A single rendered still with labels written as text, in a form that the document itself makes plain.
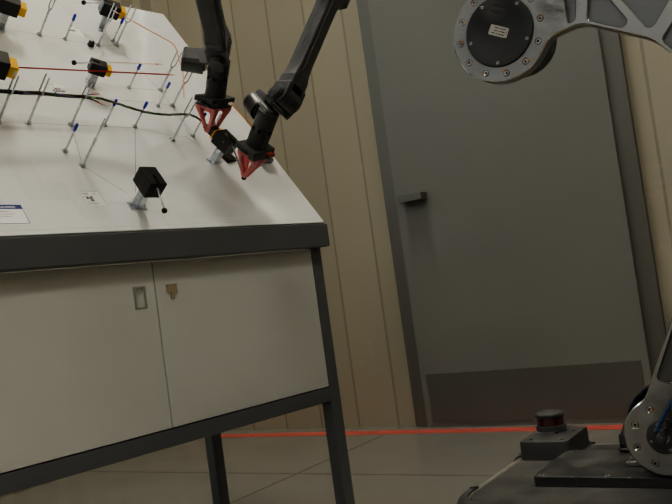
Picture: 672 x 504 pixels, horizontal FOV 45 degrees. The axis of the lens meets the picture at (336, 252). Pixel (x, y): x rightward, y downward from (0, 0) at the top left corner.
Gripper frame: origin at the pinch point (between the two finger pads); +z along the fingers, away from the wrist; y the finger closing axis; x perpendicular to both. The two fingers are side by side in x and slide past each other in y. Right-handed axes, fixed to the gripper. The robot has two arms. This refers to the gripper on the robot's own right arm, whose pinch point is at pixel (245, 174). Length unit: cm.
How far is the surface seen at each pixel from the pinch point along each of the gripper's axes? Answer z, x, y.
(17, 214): 2, -8, 68
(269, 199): 5.5, 6.7, -6.0
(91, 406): 33, 23, 66
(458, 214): 36, 20, -150
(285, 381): 40, 40, 10
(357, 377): 132, 16, -141
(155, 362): 29, 23, 47
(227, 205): 5.0, 4.6, 10.8
